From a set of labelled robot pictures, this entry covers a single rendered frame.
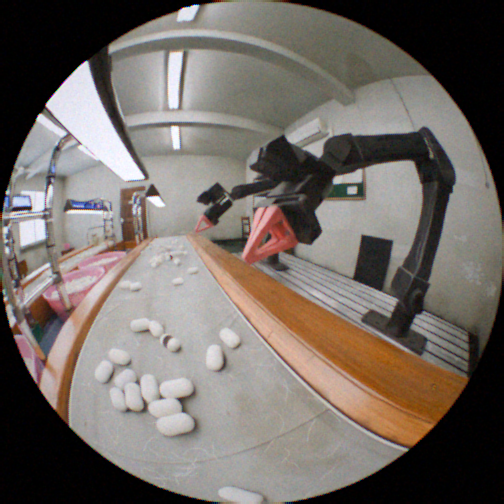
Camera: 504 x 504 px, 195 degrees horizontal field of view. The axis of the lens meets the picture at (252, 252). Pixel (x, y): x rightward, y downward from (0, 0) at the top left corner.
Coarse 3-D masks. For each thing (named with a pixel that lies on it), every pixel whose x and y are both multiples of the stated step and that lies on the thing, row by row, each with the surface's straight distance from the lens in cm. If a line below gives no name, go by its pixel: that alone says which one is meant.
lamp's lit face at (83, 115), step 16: (80, 80) 18; (64, 96) 20; (80, 96) 20; (96, 96) 19; (64, 112) 22; (80, 112) 22; (96, 112) 21; (80, 128) 24; (96, 128) 24; (112, 128) 24; (96, 144) 28; (112, 144) 28; (112, 160) 35; (128, 160) 35; (128, 176) 46
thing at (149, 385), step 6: (144, 378) 20; (150, 378) 20; (144, 384) 20; (150, 384) 19; (156, 384) 20; (144, 390) 19; (150, 390) 19; (156, 390) 19; (144, 396) 19; (150, 396) 19; (156, 396) 19
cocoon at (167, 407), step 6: (156, 402) 18; (162, 402) 18; (168, 402) 18; (174, 402) 18; (150, 408) 18; (156, 408) 18; (162, 408) 18; (168, 408) 18; (174, 408) 17; (180, 408) 18; (156, 414) 18; (162, 414) 18; (168, 414) 18; (174, 414) 18
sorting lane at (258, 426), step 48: (144, 288) 44; (192, 288) 39; (96, 336) 33; (144, 336) 28; (192, 336) 25; (240, 336) 24; (96, 384) 26; (240, 384) 19; (288, 384) 20; (96, 432) 24; (144, 432) 20; (192, 432) 18; (240, 432) 18; (288, 432) 18; (336, 432) 19; (192, 480) 18; (240, 480) 18; (288, 480) 18; (336, 480) 19
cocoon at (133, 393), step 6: (126, 384) 21; (132, 384) 20; (126, 390) 20; (132, 390) 20; (138, 390) 20; (126, 396) 20; (132, 396) 20; (138, 396) 20; (126, 402) 20; (132, 402) 19; (138, 402) 19; (132, 408) 20; (138, 408) 20
